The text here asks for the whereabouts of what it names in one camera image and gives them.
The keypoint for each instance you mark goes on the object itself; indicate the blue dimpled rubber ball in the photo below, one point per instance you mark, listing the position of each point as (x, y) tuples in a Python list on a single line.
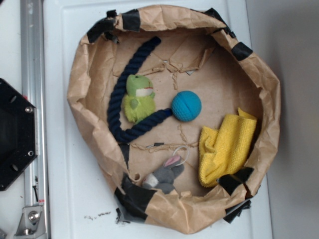
[(186, 106)]

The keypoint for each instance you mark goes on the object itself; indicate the green plush frog toy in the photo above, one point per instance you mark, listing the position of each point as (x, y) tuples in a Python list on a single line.
[(139, 100)]

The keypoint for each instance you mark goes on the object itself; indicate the grey plush bunny toy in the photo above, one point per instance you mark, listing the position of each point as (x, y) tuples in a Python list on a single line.
[(163, 178)]

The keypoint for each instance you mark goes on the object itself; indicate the yellow microfiber cloth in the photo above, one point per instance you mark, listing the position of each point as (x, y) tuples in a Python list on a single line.
[(224, 151)]

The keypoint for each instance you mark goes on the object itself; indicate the brown paper bag bin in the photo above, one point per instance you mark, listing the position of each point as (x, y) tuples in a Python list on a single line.
[(199, 53)]

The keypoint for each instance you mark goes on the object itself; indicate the dark blue rope toy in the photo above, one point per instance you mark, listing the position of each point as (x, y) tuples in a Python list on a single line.
[(113, 111)]

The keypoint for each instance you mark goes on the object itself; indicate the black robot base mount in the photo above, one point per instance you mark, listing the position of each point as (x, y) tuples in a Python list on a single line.
[(17, 134)]

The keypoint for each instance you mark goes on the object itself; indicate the metal corner bracket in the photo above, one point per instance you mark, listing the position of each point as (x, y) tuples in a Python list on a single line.
[(32, 224)]

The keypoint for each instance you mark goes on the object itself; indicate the aluminium extrusion rail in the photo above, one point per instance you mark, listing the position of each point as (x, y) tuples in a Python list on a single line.
[(36, 189)]

